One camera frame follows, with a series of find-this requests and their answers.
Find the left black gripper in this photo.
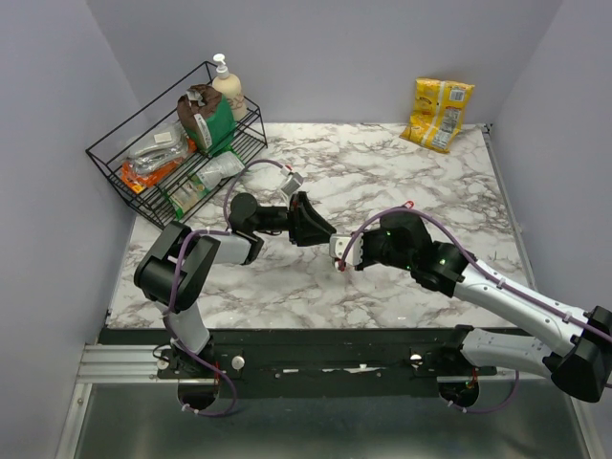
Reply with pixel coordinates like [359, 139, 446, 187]
[251, 191, 336, 247]

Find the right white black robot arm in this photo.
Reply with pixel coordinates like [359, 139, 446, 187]
[342, 208, 611, 403]

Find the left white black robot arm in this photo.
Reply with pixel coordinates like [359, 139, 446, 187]
[134, 191, 337, 378]

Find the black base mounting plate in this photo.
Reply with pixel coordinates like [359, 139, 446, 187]
[98, 327, 558, 401]

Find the green white snack packet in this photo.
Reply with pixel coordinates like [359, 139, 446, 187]
[167, 149, 245, 220]

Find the brown green bag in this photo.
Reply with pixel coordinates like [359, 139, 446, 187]
[176, 84, 236, 157]

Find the yellow chips bag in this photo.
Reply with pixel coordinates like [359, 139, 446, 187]
[400, 77, 475, 153]

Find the cream pump lotion bottle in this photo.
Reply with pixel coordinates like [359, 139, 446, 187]
[212, 53, 248, 121]

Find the orange snack packet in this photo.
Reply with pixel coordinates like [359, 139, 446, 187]
[120, 161, 180, 194]

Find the clear plastic packet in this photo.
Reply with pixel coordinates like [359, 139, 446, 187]
[127, 125, 189, 173]

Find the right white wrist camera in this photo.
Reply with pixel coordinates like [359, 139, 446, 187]
[329, 234, 363, 272]

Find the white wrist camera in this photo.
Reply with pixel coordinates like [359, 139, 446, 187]
[280, 172, 304, 197]
[329, 234, 363, 272]

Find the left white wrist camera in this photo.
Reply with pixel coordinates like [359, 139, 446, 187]
[280, 172, 304, 197]

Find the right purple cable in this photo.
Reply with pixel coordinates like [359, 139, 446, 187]
[338, 208, 612, 415]

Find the purple cable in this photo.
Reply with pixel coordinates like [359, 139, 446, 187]
[162, 159, 293, 418]
[338, 208, 612, 415]

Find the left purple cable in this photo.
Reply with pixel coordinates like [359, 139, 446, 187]
[162, 159, 293, 418]

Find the black wire rack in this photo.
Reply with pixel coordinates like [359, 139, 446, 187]
[86, 61, 268, 228]

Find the aluminium rail frame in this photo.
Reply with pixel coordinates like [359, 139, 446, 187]
[57, 341, 604, 458]

